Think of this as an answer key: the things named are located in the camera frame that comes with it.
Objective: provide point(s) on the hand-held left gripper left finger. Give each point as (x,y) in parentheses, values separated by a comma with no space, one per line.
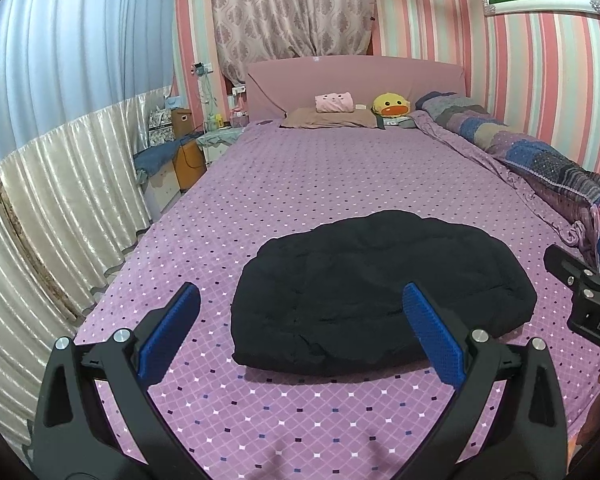
(172,327)

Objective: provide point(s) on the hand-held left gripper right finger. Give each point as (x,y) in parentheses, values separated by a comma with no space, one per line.
(432,332)

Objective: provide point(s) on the black padded jacket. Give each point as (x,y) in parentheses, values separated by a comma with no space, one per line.
(355,285)

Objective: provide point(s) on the patchwork quilt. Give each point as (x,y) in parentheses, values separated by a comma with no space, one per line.
(520,152)

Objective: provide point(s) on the white drawer cabinet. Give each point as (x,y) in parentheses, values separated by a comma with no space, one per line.
(161,187)

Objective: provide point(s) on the orange cabinet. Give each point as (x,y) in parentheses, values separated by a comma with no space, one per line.
(190,165)

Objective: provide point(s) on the blue cloth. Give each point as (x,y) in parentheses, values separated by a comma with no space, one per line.
(157,157)

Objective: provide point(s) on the nightstand with pale green cover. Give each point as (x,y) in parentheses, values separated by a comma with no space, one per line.
(220,141)

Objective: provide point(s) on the floral patterned box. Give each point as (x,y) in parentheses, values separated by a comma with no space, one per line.
(161,127)

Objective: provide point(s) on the cream and blue pleated curtain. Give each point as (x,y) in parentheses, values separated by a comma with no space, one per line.
(55,160)

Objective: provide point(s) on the brown cardboard box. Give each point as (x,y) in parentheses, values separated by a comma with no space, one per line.
(182,122)

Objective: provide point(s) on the bed with purple dotted sheet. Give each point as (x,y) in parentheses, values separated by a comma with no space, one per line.
(305,170)

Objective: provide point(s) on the yellow bottle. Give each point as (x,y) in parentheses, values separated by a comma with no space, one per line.
(214,122)

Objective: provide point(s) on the pink container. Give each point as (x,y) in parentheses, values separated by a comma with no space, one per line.
(237,119)

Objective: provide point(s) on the yellow duck plush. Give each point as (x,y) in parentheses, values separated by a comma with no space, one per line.
(391,104)

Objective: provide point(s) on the brown pillow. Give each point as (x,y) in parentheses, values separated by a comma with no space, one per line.
(325,119)

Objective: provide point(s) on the pink plush pillow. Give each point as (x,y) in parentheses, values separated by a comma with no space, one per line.
(334,102)

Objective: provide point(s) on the pink headboard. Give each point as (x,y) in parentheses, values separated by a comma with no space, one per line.
(355,77)

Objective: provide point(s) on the pink patterned curtain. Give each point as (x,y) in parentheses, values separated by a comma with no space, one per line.
(290,10)

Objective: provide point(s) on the white wall socket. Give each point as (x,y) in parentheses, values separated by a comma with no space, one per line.
(239,90)

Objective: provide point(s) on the wall socket with plugs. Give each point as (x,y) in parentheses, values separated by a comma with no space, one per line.
(202,69)

